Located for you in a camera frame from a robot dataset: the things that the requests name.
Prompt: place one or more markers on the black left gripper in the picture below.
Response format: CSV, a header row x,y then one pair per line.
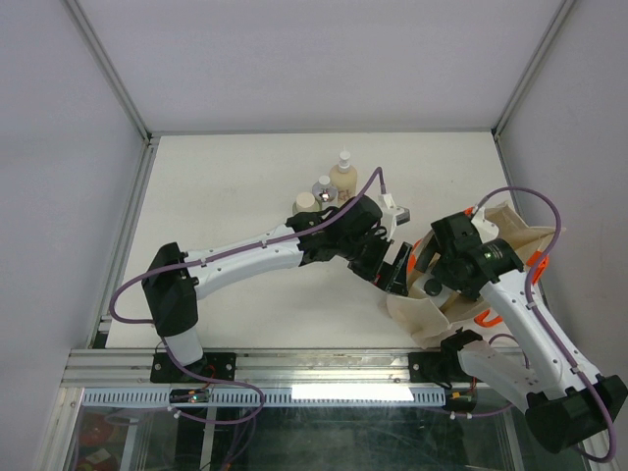
x,y
389,279

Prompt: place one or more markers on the beige spray bottle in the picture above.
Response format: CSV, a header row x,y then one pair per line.
x,y
343,177

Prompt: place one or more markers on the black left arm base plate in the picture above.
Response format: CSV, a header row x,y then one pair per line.
x,y
220,365

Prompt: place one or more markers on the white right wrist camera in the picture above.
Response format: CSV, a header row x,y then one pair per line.
x,y
486,229

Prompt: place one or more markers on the green bottle cream cap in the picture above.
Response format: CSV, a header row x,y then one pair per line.
x,y
305,202

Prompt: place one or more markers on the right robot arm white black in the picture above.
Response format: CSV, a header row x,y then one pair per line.
x,y
564,397

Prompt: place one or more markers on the small electronics board with leds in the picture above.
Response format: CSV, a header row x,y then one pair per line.
x,y
189,395

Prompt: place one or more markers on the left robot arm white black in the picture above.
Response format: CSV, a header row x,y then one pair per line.
x,y
359,232

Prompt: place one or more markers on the beige canvas bag orange handles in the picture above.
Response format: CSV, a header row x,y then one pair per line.
x,y
430,319

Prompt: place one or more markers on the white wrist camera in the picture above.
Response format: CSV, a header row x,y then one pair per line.
x,y
486,229
393,215

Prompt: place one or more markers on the clear bottle silver cap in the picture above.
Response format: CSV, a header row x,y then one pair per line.
x,y
324,192

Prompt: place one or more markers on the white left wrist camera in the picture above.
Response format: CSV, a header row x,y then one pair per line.
x,y
393,215

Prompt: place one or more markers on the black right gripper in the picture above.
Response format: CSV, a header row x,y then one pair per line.
x,y
443,276

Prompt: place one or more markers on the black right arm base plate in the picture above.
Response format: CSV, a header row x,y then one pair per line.
x,y
438,367

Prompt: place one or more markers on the aluminium mounting rail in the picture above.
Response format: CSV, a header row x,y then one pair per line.
x,y
270,367

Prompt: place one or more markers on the white square bottle black cap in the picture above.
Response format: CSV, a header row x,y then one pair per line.
x,y
427,287

